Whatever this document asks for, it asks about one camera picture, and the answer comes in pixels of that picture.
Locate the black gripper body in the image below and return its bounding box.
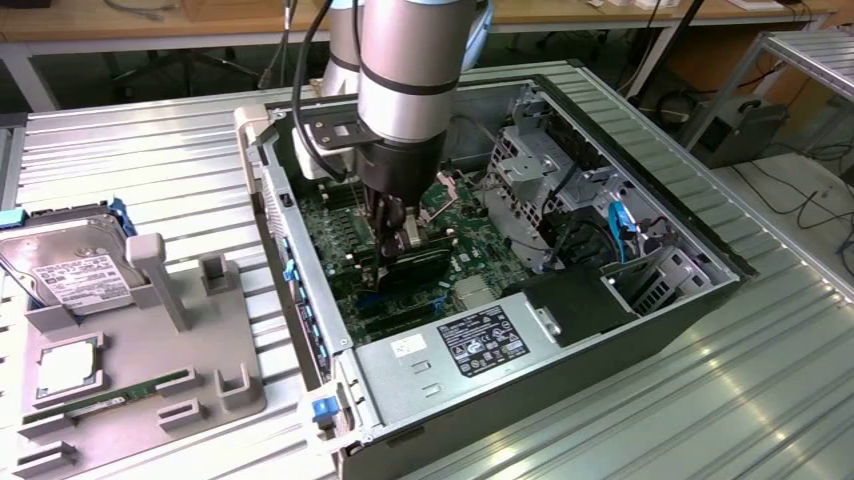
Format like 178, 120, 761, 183
352, 132, 446, 202

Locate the black graphics card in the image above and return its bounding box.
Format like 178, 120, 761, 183
372, 245, 451, 302

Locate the black RAM stick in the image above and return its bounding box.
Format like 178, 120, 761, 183
351, 239, 456, 275

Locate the metal socket cover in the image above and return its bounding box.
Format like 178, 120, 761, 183
419, 171, 463, 222

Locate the green motherboard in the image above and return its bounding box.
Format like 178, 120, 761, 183
296, 168, 537, 346

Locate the silver chipset heatsink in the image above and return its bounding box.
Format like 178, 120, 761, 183
452, 275, 500, 305

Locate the metal disk bay cage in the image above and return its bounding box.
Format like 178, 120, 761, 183
483, 124, 603, 252

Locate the black fan shroud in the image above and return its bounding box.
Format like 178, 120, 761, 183
503, 264, 643, 350

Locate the grey power supply unit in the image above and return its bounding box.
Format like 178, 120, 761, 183
351, 292, 561, 427

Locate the open black PC case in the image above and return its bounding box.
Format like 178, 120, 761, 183
232, 73, 761, 480

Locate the black chair base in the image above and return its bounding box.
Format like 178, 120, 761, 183
111, 47, 263, 102

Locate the blue disk caddy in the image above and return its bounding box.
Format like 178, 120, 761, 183
0, 197, 140, 237

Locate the wooden desk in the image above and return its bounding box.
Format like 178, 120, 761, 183
0, 0, 837, 112

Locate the silver hard disk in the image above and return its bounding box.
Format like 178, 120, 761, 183
0, 219, 147, 317

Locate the grey parts rack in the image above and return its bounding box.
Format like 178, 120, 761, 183
11, 232, 270, 480

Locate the black box device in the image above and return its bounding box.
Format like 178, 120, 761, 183
686, 97, 790, 170

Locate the green RAM stick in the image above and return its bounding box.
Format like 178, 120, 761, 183
23, 372, 194, 422

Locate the silver CPU chip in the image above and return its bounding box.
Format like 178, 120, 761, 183
36, 342, 100, 397

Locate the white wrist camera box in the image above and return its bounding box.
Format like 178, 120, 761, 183
291, 112, 376, 180

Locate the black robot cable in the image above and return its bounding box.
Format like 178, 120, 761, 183
290, 0, 352, 182

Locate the blue wire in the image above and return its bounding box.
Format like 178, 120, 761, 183
606, 198, 637, 265

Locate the black floor cable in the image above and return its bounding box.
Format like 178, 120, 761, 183
730, 162, 854, 232

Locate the aluminium frame table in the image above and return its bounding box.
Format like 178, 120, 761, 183
717, 30, 854, 132

